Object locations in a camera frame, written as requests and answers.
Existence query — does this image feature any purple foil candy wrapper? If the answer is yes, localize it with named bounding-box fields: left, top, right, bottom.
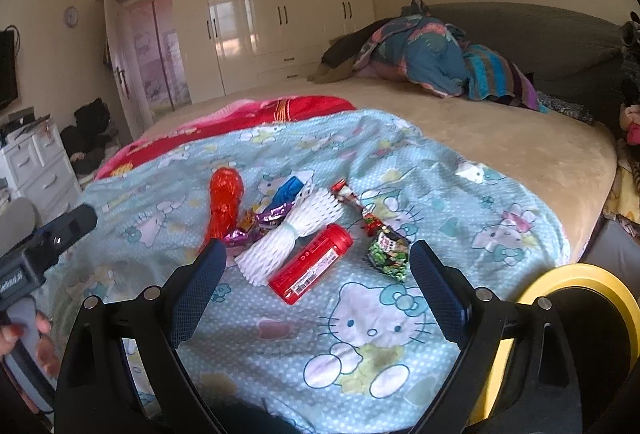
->
left=255, top=201, right=292, bottom=229

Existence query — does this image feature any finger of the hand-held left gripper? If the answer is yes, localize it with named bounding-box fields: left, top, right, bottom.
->
left=31, top=203, right=98, bottom=265

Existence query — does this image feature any pink foil candy wrapper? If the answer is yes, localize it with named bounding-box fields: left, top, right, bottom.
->
left=222, top=225, right=261, bottom=257

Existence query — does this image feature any black television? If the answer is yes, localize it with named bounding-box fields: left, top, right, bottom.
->
left=0, top=27, right=20, bottom=112

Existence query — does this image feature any white drawer cabinet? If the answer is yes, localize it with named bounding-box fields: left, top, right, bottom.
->
left=0, top=114, right=83, bottom=211

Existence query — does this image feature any green black snack packet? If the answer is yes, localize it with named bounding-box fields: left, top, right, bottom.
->
left=367, top=227, right=414, bottom=284

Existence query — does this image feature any red cylindrical can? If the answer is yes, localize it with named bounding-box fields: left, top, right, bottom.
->
left=267, top=223, right=355, bottom=306

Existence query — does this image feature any grey storage box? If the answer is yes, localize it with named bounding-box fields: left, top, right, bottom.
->
left=582, top=218, right=640, bottom=267

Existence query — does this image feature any red white snack wrapper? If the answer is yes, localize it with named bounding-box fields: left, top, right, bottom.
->
left=331, top=179, right=364, bottom=210

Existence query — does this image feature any grey headboard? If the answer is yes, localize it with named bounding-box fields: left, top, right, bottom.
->
left=425, top=3, right=636, bottom=88

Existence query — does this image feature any blue floral quilt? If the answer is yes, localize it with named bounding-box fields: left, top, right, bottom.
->
left=352, top=0, right=472, bottom=98

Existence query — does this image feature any beige bed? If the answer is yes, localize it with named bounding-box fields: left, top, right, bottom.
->
left=125, top=64, right=618, bottom=265

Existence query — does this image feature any small red snack wrapper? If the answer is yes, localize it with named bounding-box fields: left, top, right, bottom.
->
left=359, top=207, right=387, bottom=238

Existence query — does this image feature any light blue cartoon blanket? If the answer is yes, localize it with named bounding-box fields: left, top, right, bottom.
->
left=37, top=108, right=571, bottom=434

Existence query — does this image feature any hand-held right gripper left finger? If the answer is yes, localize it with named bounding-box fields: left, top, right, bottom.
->
left=54, top=238, right=228, bottom=434

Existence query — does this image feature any pink sliding door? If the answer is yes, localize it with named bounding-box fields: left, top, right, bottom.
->
left=122, top=0, right=193, bottom=116

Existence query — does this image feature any blue wrapper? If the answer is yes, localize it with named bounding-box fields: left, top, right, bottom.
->
left=269, top=171, right=307, bottom=209

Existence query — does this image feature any white door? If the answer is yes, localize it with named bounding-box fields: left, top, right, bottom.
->
left=103, top=0, right=145, bottom=141

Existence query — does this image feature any black bag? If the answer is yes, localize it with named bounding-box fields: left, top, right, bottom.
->
left=60, top=97, right=119, bottom=175

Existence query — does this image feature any yellow bin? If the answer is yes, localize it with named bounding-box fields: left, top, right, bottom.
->
left=470, top=263, right=640, bottom=425

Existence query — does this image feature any dark clothing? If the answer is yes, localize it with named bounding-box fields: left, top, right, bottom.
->
left=307, top=22, right=391, bottom=82

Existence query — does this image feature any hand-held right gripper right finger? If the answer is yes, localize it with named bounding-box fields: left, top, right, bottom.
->
left=409, top=239, right=583, bottom=434

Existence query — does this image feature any red blanket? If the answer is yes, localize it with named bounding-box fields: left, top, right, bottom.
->
left=94, top=95, right=357, bottom=180

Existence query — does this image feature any person's left hand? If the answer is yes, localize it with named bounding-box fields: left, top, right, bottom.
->
left=0, top=314, right=63, bottom=377

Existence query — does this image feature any striped blanket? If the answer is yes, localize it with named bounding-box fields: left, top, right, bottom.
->
left=462, top=43, right=542, bottom=111

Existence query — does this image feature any white foam fruit net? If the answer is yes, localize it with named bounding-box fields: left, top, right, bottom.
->
left=235, top=181, right=346, bottom=287

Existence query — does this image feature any orange foil wrapper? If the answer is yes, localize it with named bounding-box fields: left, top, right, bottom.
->
left=201, top=167, right=246, bottom=261

